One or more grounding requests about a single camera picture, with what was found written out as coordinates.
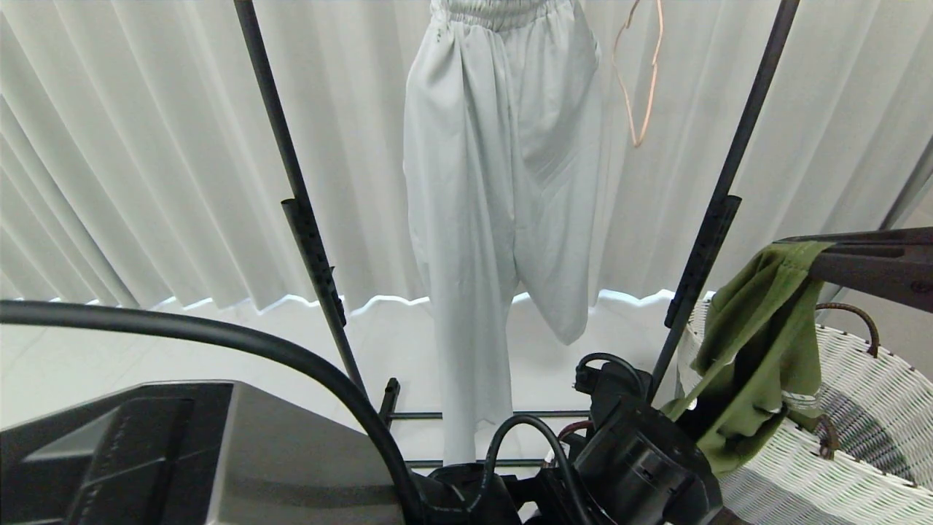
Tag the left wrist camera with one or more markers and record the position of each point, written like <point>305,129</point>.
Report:
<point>612,386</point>

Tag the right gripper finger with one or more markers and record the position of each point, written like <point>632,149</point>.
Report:
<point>889,273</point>
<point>875,239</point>

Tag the white laundry basket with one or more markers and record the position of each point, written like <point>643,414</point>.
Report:
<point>875,452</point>

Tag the black clothes rack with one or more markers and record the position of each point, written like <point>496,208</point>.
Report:
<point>262,87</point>

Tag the green garment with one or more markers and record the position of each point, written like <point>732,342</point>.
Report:
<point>758,328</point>

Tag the pale grey shorts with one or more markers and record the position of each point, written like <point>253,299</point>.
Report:
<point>496,182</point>

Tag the pink clothes hanger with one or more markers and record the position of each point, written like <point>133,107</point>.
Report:
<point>638,142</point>

